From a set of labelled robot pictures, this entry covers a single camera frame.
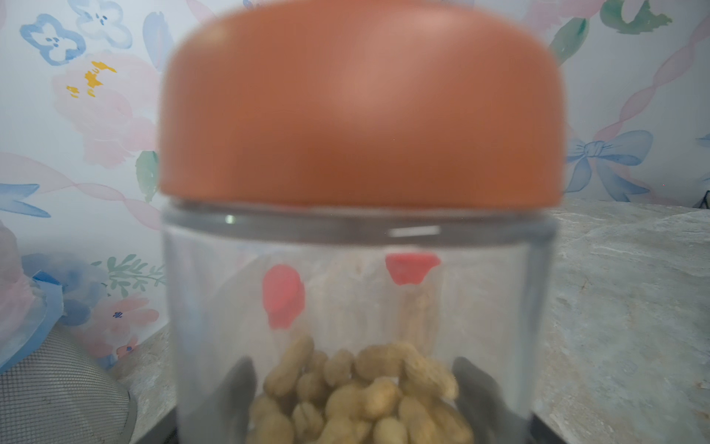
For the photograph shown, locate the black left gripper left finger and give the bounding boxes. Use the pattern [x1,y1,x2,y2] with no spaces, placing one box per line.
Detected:
[132,356,259,444]

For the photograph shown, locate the metal mesh trash bin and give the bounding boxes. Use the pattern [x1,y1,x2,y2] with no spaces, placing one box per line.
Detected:
[1,325,137,443]

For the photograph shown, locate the orange jar lid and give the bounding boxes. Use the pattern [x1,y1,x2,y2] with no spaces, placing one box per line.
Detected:
[158,1,567,211]

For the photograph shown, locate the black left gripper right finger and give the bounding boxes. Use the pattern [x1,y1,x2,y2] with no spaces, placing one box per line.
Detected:
[451,356,566,444]

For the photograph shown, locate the clear jar with orange lid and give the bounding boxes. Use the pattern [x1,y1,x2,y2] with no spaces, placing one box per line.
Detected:
[159,0,567,444]

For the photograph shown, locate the pink trash bag liner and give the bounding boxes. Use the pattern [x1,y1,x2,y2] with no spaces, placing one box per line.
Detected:
[1,226,64,373]

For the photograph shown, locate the red jar lid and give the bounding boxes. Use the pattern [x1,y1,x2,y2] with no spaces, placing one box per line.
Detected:
[385,253,441,286]

